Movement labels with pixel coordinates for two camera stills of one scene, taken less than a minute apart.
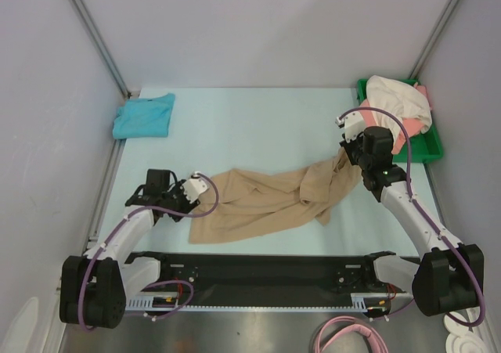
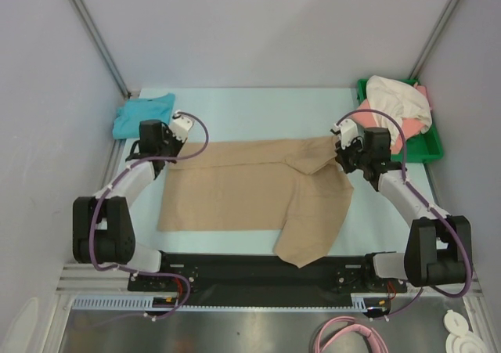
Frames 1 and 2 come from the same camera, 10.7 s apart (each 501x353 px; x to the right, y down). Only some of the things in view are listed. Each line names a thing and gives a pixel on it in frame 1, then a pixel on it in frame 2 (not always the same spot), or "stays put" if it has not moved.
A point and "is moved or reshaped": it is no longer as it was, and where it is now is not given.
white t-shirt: (401, 99) stays put
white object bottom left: (20, 331) stays put
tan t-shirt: (251, 200) is moved or reshaped
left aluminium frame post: (96, 34) stays put
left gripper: (186, 207) to (167, 134)
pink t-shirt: (414, 125) stays put
